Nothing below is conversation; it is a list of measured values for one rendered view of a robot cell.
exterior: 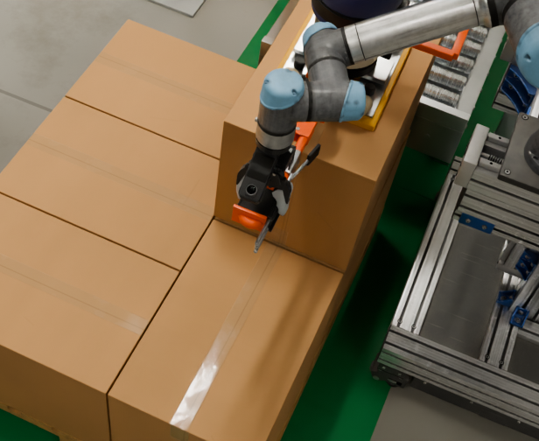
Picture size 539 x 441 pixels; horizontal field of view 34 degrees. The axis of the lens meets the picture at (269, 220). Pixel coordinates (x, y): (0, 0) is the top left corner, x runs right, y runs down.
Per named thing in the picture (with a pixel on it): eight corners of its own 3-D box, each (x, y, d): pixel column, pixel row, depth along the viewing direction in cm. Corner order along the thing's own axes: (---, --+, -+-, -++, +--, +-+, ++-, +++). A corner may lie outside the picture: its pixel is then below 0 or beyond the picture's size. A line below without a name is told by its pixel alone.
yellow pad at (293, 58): (311, 10, 244) (314, -4, 240) (346, 23, 243) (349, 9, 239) (264, 92, 225) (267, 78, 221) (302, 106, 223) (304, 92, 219)
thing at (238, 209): (246, 192, 193) (248, 177, 189) (277, 204, 192) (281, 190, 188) (231, 220, 188) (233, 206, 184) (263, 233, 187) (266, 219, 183)
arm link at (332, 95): (360, 58, 168) (302, 58, 166) (370, 101, 161) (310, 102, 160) (352, 87, 174) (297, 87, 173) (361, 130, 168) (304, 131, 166)
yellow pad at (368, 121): (376, 34, 242) (381, 20, 238) (411, 47, 240) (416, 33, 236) (335, 118, 222) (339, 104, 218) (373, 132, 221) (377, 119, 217)
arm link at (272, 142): (288, 142, 166) (248, 127, 167) (285, 157, 170) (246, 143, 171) (302, 115, 170) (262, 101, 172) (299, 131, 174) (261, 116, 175)
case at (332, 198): (292, 80, 284) (311, -20, 252) (410, 125, 278) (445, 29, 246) (213, 215, 250) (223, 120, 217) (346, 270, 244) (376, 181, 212)
